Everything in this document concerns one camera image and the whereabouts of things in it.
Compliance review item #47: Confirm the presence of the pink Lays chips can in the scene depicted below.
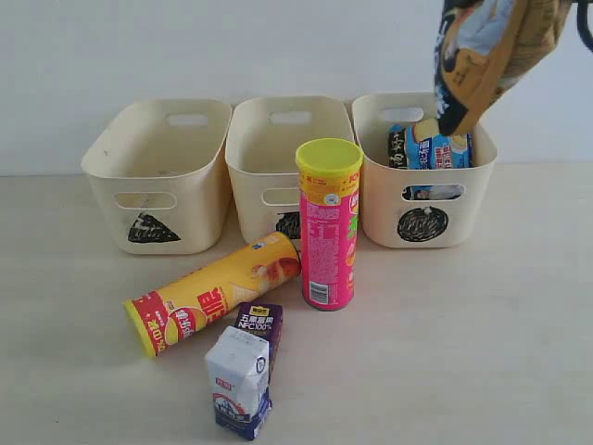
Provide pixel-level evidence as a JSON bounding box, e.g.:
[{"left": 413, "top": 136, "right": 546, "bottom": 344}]
[{"left": 296, "top": 138, "right": 363, "bottom": 311}]

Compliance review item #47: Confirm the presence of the blue instant noodle packet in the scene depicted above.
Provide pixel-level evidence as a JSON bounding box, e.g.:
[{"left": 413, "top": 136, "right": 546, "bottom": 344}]
[{"left": 387, "top": 118, "right": 473, "bottom": 201}]

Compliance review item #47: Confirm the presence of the yellow Lays chips can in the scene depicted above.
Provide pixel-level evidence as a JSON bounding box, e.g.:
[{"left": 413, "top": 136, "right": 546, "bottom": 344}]
[{"left": 123, "top": 232, "right": 301, "bottom": 358}]

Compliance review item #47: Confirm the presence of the orange instant noodle packet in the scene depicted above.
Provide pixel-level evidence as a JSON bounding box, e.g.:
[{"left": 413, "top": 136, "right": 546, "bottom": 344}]
[{"left": 434, "top": 0, "right": 572, "bottom": 135}]

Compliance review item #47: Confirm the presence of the cream bin hexagon mark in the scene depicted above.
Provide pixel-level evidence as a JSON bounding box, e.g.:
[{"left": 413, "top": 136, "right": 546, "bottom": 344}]
[{"left": 225, "top": 95, "right": 354, "bottom": 247}]

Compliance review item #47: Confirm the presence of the purple juice carton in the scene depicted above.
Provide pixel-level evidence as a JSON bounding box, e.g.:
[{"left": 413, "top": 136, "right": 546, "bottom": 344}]
[{"left": 234, "top": 302, "right": 284, "bottom": 372}]

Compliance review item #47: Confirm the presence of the cream bin circle mark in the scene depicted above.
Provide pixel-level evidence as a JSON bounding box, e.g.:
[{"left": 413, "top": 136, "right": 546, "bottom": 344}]
[{"left": 351, "top": 93, "right": 498, "bottom": 248}]

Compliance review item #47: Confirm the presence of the cream bin triangle mark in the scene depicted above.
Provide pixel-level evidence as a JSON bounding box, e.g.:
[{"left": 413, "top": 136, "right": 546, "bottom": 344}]
[{"left": 81, "top": 98, "right": 233, "bottom": 255}]

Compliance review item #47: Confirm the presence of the white milk carton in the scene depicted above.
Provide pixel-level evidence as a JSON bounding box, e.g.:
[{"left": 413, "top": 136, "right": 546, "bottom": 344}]
[{"left": 205, "top": 326, "right": 272, "bottom": 440}]

